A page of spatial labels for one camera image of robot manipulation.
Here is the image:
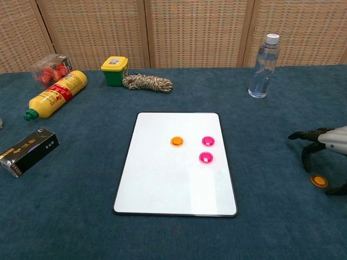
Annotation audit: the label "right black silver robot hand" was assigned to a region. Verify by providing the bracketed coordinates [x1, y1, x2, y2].
[287, 125, 347, 196]

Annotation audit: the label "white magnetic board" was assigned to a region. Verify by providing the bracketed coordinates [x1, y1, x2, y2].
[113, 112, 239, 217]

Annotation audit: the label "clear plastic water bottle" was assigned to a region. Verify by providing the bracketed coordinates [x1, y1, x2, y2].
[248, 33, 281, 99]

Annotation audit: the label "woven bamboo folding screen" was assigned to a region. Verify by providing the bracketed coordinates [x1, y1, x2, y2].
[0, 0, 347, 74]

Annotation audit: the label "green tub yellow lid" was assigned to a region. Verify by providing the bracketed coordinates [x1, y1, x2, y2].
[100, 56, 129, 87]

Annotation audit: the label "blue table cloth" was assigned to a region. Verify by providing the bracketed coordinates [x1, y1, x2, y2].
[0, 64, 347, 260]

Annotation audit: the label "yellow bottle green cap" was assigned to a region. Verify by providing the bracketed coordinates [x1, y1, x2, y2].
[23, 70, 88, 123]

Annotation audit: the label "clear box red parts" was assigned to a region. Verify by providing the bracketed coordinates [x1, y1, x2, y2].
[30, 54, 74, 90]

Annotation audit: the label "black carton gold print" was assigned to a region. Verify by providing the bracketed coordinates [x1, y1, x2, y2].
[0, 127, 61, 178]

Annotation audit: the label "braided rope bundle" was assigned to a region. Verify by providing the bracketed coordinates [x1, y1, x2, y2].
[122, 73, 174, 94]

